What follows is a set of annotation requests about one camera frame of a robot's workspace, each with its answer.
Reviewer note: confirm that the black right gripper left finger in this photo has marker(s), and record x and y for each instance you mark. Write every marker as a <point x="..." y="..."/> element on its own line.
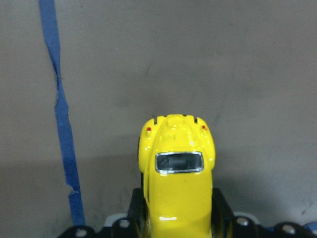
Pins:
<point x="130" y="226"/>

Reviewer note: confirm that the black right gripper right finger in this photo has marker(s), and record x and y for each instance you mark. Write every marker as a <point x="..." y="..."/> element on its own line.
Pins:
<point x="227" y="225"/>

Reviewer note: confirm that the brown paper table cover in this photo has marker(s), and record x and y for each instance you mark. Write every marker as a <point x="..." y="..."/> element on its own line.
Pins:
<point x="247" y="67"/>

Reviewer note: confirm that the yellow beetle toy car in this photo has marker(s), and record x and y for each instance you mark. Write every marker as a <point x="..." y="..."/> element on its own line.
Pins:
<point x="176" y="156"/>

